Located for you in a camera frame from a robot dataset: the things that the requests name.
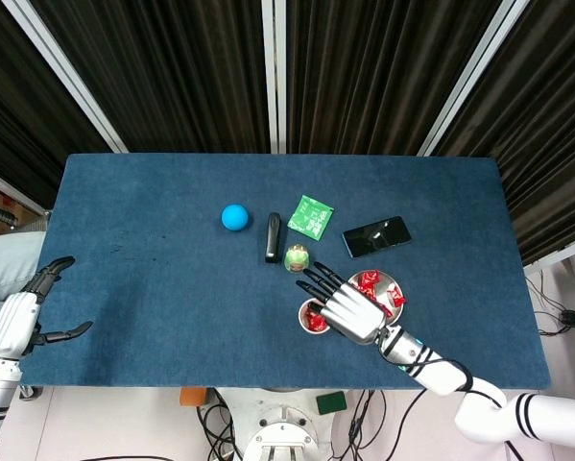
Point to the white frame post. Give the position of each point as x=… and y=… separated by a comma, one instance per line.
x=474, y=72
x=269, y=72
x=64, y=72

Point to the black power adapter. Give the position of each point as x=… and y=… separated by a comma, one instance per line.
x=570, y=317

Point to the dark green box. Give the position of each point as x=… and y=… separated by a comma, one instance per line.
x=331, y=403

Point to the white paper cup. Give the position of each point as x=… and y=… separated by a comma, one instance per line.
x=301, y=318

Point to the blue table cloth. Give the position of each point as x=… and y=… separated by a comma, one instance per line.
x=172, y=288

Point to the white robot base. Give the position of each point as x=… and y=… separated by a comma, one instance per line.
x=282, y=432

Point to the orange box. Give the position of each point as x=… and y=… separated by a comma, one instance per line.
x=193, y=397

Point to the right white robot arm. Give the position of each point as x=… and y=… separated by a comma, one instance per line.
x=440, y=374

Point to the grey jeans leg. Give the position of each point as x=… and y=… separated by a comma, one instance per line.
x=4, y=264

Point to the white frame rail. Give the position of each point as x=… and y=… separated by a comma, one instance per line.
x=13, y=189

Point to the black stapler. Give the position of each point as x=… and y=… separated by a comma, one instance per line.
x=272, y=235

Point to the red candy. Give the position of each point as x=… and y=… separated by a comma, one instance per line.
x=311, y=315
x=319, y=326

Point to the heap of red candies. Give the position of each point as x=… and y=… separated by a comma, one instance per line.
x=368, y=281

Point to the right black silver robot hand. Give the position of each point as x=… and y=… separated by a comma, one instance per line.
x=354, y=314

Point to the green sachet packet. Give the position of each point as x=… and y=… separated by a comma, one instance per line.
x=310, y=217

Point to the black pleated curtain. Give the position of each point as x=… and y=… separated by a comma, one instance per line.
x=18, y=96
x=172, y=72
x=546, y=120
x=364, y=72

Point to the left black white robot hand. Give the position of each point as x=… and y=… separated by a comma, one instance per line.
x=11, y=322

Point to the metal bowl with red candies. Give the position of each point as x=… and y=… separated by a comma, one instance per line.
x=388, y=278

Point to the blue ball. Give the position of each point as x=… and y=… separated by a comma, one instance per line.
x=234, y=217

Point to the black smartphone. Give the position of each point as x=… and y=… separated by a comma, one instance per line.
x=376, y=236

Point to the green nesting doll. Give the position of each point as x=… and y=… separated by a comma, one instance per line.
x=296, y=259

